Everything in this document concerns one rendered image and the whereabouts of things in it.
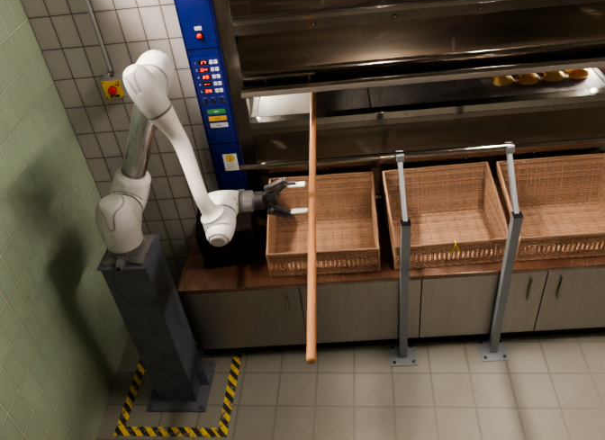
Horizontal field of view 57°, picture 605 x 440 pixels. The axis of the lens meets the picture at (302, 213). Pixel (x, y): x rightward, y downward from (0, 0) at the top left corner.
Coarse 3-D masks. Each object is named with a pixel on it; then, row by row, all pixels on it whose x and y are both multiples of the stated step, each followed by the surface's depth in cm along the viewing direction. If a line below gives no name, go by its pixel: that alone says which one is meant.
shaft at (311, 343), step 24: (312, 96) 291; (312, 120) 273; (312, 144) 256; (312, 168) 242; (312, 192) 229; (312, 216) 217; (312, 240) 206; (312, 264) 197; (312, 288) 188; (312, 312) 180; (312, 336) 173; (312, 360) 167
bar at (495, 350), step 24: (504, 144) 247; (240, 168) 255; (264, 168) 255; (408, 240) 251; (408, 264) 260; (504, 264) 262; (408, 288) 271; (504, 288) 270; (408, 312) 282; (504, 312) 281; (408, 360) 303; (504, 360) 298
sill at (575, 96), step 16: (512, 96) 277; (528, 96) 276; (544, 96) 274; (560, 96) 273; (576, 96) 272; (592, 96) 272; (320, 112) 284; (336, 112) 282; (352, 112) 281; (368, 112) 279; (384, 112) 278; (400, 112) 278; (416, 112) 278; (432, 112) 278; (448, 112) 278; (256, 128) 284; (272, 128) 284
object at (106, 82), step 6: (102, 78) 262; (108, 78) 261; (114, 78) 261; (120, 78) 261; (102, 84) 262; (108, 84) 262; (114, 84) 262; (120, 84) 262; (120, 90) 264; (126, 90) 267; (108, 96) 266; (114, 96) 266; (120, 96) 266; (126, 96) 266
